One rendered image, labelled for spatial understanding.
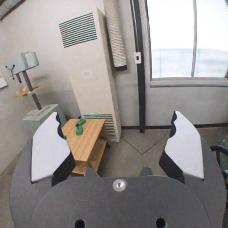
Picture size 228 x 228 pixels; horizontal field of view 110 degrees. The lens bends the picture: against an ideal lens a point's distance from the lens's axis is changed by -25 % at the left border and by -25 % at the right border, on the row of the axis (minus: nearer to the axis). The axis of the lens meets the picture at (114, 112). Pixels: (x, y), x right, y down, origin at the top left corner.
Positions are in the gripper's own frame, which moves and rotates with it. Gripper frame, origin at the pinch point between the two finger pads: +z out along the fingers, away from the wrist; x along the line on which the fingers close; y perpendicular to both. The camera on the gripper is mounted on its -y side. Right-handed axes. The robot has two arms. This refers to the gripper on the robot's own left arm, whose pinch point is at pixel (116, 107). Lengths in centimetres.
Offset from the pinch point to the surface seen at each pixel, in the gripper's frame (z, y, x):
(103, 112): 115, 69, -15
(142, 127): 127, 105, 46
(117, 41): 121, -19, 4
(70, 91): 156, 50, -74
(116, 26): 122, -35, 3
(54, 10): 155, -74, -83
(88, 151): 53, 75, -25
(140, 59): 127, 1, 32
